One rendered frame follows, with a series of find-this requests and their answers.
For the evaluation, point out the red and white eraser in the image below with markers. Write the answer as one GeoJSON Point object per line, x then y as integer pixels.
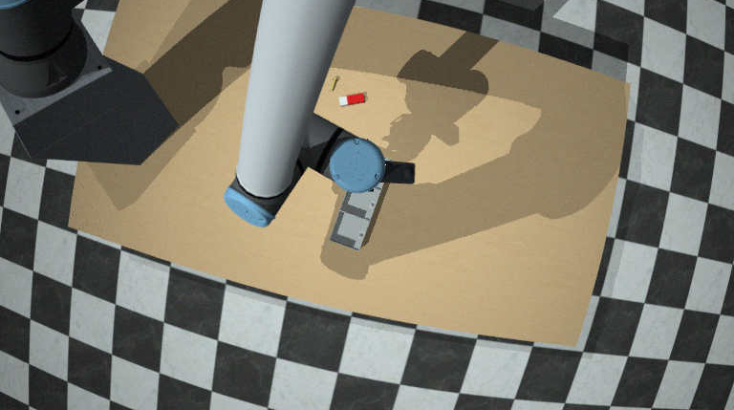
{"type": "Point", "coordinates": [353, 99]}

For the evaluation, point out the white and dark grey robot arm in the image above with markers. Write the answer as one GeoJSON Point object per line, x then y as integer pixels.
{"type": "Point", "coordinates": [294, 48]}

